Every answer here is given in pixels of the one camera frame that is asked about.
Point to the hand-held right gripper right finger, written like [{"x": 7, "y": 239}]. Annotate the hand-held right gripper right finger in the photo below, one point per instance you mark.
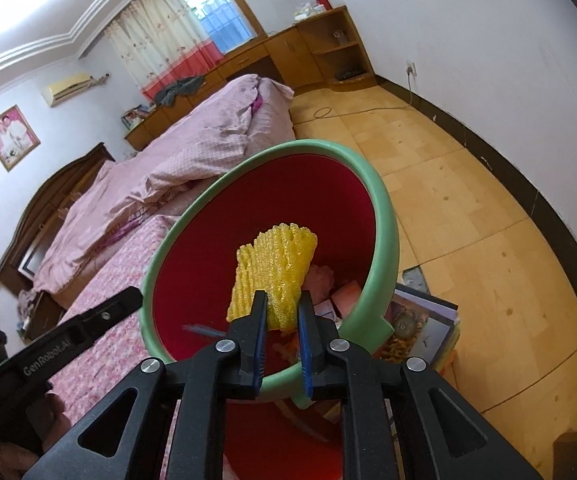
[{"x": 307, "y": 350}]

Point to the barred window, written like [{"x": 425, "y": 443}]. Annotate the barred window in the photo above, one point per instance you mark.
[{"x": 218, "y": 7}]

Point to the orange cardboard box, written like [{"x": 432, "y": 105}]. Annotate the orange cardboard box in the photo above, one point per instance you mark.
[{"x": 351, "y": 297}]

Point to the stack of colourful books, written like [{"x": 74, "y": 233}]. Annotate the stack of colourful books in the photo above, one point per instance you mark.
[{"x": 418, "y": 330}]

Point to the white items on cabinet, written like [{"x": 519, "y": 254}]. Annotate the white items on cabinet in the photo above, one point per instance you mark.
[{"x": 304, "y": 11}]

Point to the black object on shelf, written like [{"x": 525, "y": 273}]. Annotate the black object on shelf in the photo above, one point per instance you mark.
[{"x": 348, "y": 74}]

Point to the pink crumpled wrapper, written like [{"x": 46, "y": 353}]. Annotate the pink crumpled wrapper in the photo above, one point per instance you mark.
[{"x": 321, "y": 280}]

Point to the pile of clothes on nightstand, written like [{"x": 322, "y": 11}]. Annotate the pile of clothes on nightstand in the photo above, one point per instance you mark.
[{"x": 27, "y": 310}]

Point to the wooden corner shelf cabinet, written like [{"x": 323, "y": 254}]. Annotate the wooden corner shelf cabinet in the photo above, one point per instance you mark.
[{"x": 318, "y": 35}]

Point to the dark wooden nightstand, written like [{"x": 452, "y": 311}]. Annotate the dark wooden nightstand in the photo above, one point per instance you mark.
[{"x": 46, "y": 317}]

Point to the row of books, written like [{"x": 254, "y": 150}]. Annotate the row of books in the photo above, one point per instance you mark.
[{"x": 137, "y": 117}]

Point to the wall air conditioner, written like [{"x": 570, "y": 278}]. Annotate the wall air conditioner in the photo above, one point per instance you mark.
[{"x": 67, "y": 89}]

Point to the dark grey clothes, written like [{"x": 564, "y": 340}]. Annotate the dark grey clothes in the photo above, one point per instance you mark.
[{"x": 178, "y": 91}]

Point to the low wooden cabinet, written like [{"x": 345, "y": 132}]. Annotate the low wooden cabinet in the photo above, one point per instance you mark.
[{"x": 248, "y": 60}]

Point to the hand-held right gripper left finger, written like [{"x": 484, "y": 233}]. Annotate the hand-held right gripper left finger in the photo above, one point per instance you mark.
[{"x": 257, "y": 345}]

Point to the white and blue medicine box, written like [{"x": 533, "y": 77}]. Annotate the white and blue medicine box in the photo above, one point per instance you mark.
[{"x": 324, "y": 311}]

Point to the pink checked quilt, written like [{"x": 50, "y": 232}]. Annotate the pink checked quilt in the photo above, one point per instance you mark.
[{"x": 178, "y": 160}]

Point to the person's left hand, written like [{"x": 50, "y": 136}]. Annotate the person's left hand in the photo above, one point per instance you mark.
[{"x": 58, "y": 420}]

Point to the cream and red curtain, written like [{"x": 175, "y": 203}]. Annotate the cream and red curtain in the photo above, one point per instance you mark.
[{"x": 163, "y": 40}]

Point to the large yellow foam net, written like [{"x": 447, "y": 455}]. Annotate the large yellow foam net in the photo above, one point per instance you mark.
[{"x": 273, "y": 265}]

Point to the wooden bed headboard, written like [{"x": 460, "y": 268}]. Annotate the wooden bed headboard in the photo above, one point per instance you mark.
[{"x": 43, "y": 200}]

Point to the small red box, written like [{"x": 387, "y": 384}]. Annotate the small red box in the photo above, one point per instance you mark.
[{"x": 324, "y": 3}]

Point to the glass cup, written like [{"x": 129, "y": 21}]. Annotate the glass cup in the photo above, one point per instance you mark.
[{"x": 341, "y": 36}]

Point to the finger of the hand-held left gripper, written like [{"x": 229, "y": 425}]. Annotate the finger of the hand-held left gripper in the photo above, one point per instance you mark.
[{"x": 111, "y": 310}]

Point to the red bin with green rim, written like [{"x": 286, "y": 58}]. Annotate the red bin with green rim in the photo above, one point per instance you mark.
[{"x": 208, "y": 270}]

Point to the white wall socket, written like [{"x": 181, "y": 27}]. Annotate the white wall socket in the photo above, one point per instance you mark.
[{"x": 411, "y": 68}]

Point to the framed wedding photo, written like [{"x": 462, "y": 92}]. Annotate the framed wedding photo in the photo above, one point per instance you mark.
[{"x": 11, "y": 137}]

